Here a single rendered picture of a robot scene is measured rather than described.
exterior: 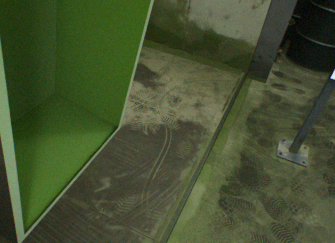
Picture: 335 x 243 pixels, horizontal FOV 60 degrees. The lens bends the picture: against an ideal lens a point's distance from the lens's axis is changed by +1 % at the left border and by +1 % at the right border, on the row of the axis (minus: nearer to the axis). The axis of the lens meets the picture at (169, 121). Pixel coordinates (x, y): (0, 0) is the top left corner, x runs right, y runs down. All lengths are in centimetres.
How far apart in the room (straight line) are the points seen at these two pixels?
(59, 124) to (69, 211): 48
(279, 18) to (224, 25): 44
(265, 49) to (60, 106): 182
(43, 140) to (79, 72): 31
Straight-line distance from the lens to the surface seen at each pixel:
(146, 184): 163
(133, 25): 103
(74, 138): 125
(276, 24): 256
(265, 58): 267
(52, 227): 154
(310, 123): 196
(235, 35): 264
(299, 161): 209
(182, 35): 280
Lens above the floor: 135
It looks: 40 degrees down
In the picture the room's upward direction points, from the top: 8 degrees clockwise
